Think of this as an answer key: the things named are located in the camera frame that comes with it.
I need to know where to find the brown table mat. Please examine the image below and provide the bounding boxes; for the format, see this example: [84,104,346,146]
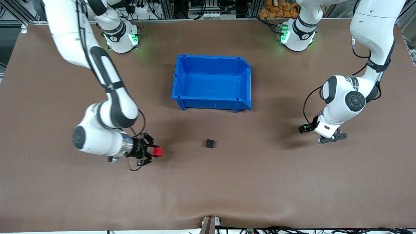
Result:
[0,18,416,233]

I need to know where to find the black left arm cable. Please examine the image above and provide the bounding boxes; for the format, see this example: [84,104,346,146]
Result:
[303,36,372,125]

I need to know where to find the white power strip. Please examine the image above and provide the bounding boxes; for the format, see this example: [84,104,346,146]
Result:
[128,2,148,14]

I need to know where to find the aluminium frame strut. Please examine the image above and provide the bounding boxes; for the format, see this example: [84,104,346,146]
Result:
[395,0,416,69]
[0,0,43,25]

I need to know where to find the blue plastic storage bin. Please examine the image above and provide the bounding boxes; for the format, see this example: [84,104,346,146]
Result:
[171,54,252,113]

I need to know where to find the metal table edge rail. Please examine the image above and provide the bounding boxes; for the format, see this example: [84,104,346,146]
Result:
[28,18,400,25]

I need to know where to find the brown table clamp bracket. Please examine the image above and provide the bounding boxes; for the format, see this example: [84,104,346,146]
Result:
[201,215,222,234]

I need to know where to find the orange knobbly objects pile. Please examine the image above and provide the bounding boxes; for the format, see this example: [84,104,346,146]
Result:
[259,0,298,19]

